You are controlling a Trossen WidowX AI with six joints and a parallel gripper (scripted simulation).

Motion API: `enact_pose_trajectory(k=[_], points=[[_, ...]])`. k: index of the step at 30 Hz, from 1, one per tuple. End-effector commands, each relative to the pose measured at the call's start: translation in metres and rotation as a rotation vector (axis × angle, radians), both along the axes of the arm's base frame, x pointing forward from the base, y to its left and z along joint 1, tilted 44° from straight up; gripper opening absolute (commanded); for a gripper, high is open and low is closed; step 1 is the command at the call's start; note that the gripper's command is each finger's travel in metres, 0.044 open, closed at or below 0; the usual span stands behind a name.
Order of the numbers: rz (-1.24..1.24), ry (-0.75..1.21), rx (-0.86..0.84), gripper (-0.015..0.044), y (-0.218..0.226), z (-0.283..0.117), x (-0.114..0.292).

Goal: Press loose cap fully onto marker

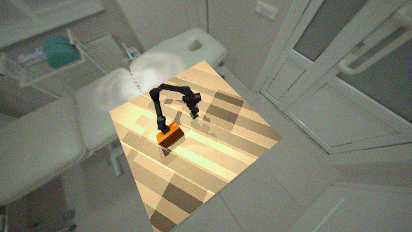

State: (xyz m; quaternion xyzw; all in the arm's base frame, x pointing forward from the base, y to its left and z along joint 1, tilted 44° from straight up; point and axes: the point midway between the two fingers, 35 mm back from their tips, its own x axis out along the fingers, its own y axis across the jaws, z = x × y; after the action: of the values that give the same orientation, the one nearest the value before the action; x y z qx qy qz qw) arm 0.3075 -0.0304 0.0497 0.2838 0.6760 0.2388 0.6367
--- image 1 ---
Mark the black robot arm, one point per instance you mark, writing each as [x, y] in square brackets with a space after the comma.
[155, 94]

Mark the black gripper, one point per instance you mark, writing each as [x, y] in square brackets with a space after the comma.
[192, 107]

